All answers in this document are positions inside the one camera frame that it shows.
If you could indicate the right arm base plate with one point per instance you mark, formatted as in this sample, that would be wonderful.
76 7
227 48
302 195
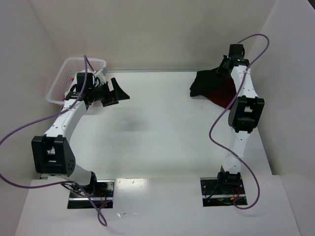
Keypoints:
224 195

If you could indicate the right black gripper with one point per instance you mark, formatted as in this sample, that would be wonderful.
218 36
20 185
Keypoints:
223 69

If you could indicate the folded dark red t shirt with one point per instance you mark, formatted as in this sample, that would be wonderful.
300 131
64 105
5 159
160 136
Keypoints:
224 95

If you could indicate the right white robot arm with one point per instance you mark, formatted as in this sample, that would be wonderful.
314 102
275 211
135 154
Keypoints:
243 117

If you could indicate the white plastic basket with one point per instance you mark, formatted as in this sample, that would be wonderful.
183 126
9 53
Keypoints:
69 69

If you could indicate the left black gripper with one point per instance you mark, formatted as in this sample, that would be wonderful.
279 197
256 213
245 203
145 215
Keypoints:
108 93

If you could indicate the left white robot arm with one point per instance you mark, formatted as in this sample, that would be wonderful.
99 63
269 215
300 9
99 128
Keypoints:
52 153

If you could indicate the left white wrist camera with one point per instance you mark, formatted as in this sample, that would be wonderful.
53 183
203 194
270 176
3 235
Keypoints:
102 73

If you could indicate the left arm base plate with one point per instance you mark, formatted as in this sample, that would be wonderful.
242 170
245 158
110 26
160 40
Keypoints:
103 195

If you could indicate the black t shirt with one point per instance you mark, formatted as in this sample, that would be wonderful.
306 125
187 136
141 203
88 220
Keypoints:
207 81

